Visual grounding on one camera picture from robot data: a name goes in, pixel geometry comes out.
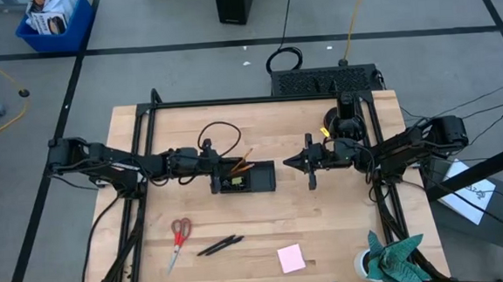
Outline black pen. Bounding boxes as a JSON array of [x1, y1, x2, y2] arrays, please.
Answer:
[[195, 234, 238, 258], [203, 235, 246, 257]]

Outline pink sticky note pad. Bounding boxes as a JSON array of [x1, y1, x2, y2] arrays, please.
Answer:
[[276, 243, 307, 275]]

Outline black computer tower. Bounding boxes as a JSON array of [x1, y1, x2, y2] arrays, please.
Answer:
[[213, 0, 261, 28]]

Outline white printed carton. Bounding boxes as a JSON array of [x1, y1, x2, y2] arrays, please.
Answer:
[[29, 10, 70, 38]]

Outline white plastic packet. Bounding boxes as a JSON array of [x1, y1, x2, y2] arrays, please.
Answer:
[[44, 0, 79, 19]]

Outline blue storage bin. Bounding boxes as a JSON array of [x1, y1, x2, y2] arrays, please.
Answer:
[[13, 0, 97, 56]]

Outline black mesh desk organizer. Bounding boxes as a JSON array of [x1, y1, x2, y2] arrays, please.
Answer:
[[216, 158, 277, 196]]

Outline white printed paper sheet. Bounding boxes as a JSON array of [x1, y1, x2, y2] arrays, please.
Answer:
[[435, 156, 499, 229]]

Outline white plant pot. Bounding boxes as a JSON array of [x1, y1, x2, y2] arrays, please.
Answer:
[[353, 247, 375, 282]]

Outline black coiled cable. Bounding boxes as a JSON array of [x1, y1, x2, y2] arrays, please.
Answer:
[[261, 0, 305, 75]]

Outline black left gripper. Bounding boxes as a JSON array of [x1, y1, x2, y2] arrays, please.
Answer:
[[195, 136, 238, 196]]

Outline yellow hanging cable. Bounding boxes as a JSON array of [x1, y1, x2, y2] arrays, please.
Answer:
[[339, 0, 377, 62]]

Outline red-handled scissors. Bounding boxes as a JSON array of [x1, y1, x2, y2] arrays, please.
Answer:
[[163, 217, 196, 275]]

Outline green artificial plant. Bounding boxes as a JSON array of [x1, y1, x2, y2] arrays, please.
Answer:
[[364, 226, 432, 282]]

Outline black aluminium rig frame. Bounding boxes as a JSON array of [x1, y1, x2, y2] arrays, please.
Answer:
[[66, 70, 453, 282]]

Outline black metal stand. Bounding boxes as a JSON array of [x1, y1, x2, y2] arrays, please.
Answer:
[[422, 138, 503, 282]]

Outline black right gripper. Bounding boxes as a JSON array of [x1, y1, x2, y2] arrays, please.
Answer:
[[281, 130, 342, 192]]

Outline black perforated computer case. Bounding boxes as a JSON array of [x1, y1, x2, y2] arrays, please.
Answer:
[[268, 62, 384, 99]]

